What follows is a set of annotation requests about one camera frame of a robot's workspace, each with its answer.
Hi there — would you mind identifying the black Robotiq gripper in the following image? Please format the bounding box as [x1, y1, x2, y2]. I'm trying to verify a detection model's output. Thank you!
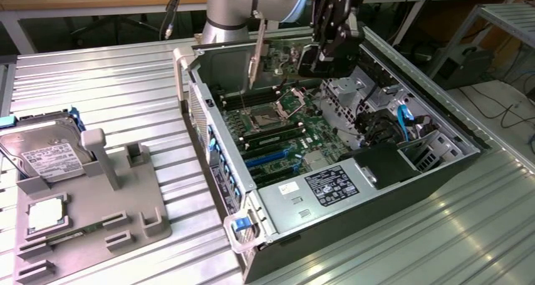
[311, 0, 382, 62]

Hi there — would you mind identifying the Nvidia graphics card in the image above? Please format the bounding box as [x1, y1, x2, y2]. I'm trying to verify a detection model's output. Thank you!
[247, 11, 356, 90]

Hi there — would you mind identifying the silver disk bay cage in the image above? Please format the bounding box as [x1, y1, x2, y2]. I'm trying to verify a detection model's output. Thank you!
[319, 75, 379, 143]

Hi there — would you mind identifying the metal socket cover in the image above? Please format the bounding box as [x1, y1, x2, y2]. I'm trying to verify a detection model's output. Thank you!
[274, 89, 311, 119]

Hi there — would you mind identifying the black RAM slot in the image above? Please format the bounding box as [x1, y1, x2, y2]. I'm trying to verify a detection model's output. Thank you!
[220, 89, 280, 103]
[223, 94, 286, 110]

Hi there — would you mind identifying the green motherboard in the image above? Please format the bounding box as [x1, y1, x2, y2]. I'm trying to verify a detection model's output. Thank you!
[216, 84, 356, 189]

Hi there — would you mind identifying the grey floor machine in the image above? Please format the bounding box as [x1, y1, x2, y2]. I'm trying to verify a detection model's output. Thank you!
[434, 45, 495, 91]

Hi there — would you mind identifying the metal slat shelf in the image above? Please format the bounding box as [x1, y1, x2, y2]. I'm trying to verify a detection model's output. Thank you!
[426, 3, 535, 79]

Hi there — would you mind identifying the silver chipset heatsink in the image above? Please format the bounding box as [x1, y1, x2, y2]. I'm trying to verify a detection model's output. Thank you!
[303, 152, 332, 170]

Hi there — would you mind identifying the black fan shroud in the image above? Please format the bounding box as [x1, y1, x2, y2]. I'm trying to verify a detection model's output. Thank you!
[338, 142, 422, 189]

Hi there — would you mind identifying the black expansion slot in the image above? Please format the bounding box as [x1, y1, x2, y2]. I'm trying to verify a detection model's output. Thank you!
[250, 165, 294, 179]
[254, 171, 299, 186]

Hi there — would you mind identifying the black office chair base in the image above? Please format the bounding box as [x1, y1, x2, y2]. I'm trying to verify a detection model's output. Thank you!
[68, 14, 164, 45]

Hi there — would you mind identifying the black open PC case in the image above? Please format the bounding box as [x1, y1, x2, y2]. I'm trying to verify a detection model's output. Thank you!
[172, 21, 491, 284]

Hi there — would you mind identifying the grey power supply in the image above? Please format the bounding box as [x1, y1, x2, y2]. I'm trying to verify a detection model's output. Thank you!
[254, 158, 379, 236]

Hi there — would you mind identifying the wooden desk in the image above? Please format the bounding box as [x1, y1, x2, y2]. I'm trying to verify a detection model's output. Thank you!
[0, 0, 527, 16]

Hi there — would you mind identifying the grey printed parts rack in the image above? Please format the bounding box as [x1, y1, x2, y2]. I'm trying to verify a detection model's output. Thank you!
[15, 128, 175, 285]

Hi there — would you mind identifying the silver hard disk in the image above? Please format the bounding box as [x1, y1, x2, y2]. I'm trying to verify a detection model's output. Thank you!
[0, 117, 95, 183]

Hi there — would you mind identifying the green RAM stick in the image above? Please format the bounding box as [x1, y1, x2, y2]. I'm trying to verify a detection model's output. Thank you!
[44, 221, 114, 246]

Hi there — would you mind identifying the silver CPU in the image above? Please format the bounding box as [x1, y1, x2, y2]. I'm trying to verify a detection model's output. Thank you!
[27, 200, 64, 230]

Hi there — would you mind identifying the black wire bundle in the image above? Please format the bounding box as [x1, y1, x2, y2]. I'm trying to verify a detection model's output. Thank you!
[355, 108, 402, 148]

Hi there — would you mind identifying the blue disk wire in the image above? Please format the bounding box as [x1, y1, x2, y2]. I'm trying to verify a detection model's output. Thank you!
[395, 105, 415, 142]

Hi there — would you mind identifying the black cable with silver plug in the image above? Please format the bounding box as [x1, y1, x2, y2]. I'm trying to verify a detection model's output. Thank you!
[164, 0, 187, 41]

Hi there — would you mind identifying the silver disk bay bracket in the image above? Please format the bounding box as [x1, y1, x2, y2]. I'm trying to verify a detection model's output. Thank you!
[397, 130, 465, 173]

